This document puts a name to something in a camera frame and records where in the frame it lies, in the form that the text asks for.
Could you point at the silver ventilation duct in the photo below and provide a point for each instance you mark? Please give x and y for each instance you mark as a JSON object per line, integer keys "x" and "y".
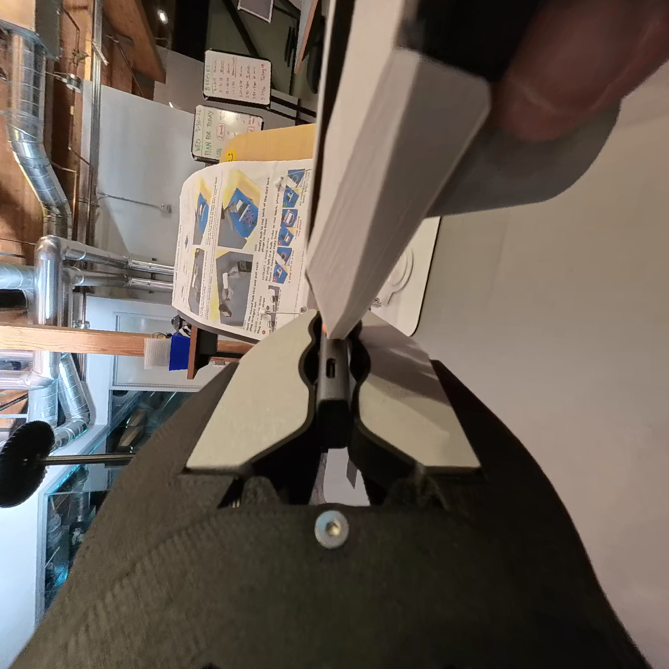
{"x": 73, "y": 397}
{"x": 31, "y": 157}

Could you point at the wooden top table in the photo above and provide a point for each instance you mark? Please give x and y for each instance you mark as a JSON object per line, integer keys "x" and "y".
{"x": 78, "y": 339}

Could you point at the whiteboard with green writing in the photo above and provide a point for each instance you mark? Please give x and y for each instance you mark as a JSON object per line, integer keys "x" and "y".
{"x": 224, "y": 133}

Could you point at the grey usb hub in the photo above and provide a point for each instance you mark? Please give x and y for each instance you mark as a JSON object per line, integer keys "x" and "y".
{"x": 332, "y": 397}

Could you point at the black handwheel with threaded rod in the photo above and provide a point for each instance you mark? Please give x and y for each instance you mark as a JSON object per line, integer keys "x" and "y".
{"x": 23, "y": 465}

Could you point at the person's right hand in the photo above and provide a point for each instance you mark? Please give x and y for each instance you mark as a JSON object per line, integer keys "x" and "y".
{"x": 585, "y": 62}

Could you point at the light wooden board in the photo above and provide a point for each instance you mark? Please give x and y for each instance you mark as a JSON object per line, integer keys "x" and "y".
{"x": 272, "y": 144}

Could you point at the whiteboard with black writing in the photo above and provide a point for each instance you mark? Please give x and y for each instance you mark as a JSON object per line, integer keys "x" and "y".
{"x": 238, "y": 78}

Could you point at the printed instruction sheet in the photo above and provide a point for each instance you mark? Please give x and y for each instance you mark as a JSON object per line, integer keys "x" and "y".
{"x": 235, "y": 235}

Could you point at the white translucent container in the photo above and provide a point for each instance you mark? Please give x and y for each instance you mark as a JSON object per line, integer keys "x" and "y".
{"x": 157, "y": 354}

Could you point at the shiny metal pipes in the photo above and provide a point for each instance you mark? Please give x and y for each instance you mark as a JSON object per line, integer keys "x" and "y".
{"x": 49, "y": 282}

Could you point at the blue cooler box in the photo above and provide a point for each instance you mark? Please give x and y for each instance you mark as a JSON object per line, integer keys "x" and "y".
{"x": 179, "y": 353}

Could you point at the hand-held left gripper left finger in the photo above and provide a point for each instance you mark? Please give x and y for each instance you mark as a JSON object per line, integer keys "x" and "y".
{"x": 245, "y": 418}

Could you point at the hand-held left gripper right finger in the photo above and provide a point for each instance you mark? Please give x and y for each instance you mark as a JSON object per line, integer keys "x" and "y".
{"x": 418, "y": 418}

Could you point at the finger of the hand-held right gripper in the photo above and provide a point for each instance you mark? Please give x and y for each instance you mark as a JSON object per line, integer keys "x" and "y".
{"x": 376, "y": 183}

